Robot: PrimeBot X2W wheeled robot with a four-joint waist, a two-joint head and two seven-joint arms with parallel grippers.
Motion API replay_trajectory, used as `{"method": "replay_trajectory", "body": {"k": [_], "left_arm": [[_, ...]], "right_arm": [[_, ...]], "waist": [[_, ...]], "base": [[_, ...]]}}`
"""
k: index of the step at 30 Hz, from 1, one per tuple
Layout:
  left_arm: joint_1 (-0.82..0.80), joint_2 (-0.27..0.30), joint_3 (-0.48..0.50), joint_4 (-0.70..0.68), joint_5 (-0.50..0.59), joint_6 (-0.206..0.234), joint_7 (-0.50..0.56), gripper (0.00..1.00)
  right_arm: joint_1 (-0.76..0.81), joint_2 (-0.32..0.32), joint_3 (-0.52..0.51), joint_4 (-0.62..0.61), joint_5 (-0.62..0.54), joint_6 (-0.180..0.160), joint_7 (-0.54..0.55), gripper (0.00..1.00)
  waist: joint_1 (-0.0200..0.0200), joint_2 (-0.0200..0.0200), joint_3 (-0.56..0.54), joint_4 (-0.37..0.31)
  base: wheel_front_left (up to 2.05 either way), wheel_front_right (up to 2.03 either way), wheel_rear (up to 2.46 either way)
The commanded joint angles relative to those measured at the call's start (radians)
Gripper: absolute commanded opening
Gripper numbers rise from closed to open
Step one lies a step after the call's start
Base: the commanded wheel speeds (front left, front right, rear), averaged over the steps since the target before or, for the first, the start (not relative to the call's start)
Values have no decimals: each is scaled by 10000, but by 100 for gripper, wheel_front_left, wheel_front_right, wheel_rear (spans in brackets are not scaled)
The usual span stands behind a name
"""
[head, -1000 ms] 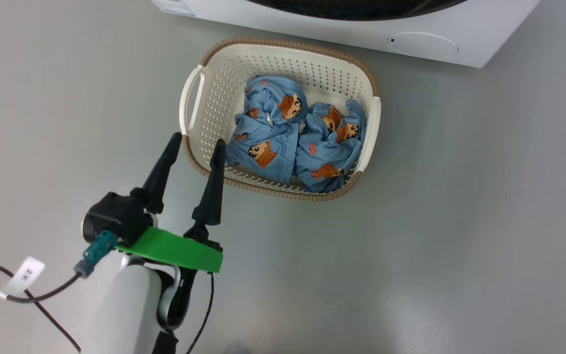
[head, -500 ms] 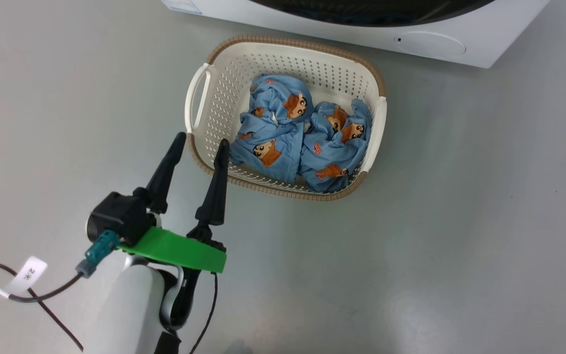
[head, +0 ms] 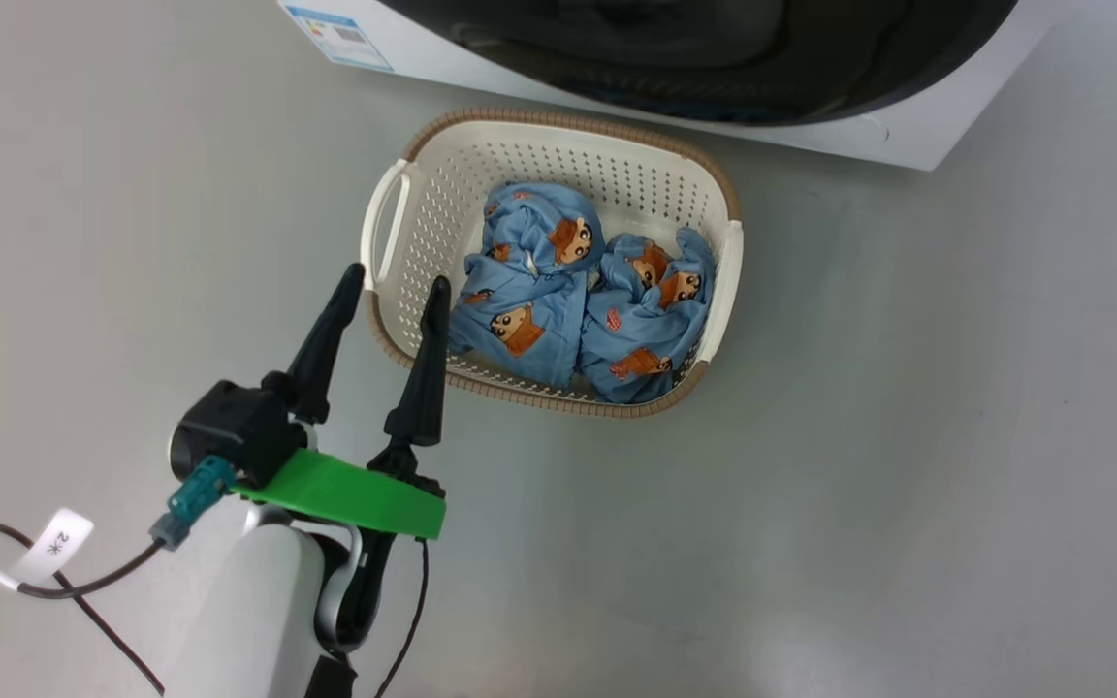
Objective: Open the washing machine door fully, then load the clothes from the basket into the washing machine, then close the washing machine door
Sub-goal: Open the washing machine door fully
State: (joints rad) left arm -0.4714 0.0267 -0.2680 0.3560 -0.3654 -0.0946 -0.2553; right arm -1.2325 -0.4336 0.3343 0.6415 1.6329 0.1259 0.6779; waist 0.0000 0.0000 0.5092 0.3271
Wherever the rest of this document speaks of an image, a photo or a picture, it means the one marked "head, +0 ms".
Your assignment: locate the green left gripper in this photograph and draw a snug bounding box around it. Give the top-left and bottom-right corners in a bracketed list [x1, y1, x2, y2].
[229, 263, 452, 541]

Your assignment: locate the blue cartoon print garment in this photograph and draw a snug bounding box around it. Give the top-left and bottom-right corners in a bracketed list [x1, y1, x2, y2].
[578, 226, 718, 405]
[449, 181, 606, 389]

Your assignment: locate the black glass washing machine door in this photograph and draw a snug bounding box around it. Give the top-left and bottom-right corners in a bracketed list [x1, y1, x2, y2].
[374, 0, 1020, 127]

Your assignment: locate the cream perforated laundry basket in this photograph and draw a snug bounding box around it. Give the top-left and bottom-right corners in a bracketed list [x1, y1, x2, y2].
[360, 107, 744, 420]

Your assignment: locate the white front-load washing machine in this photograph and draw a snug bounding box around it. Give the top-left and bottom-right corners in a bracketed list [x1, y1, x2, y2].
[277, 0, 1069, 173]

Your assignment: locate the blue white energy label sticker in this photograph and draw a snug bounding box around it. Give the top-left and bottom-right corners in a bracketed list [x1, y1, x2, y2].
[284, 5, 395, 74]

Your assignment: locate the round drain filter cover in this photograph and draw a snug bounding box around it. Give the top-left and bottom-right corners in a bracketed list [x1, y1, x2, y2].
[815, 114, 891, 146]

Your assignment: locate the dark cable with white tag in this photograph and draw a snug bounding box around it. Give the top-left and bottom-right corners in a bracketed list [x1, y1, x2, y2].
[0, 456, 235, 698]

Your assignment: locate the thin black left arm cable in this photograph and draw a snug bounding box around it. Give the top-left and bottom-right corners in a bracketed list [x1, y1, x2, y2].
[374, 538, 431, 698]

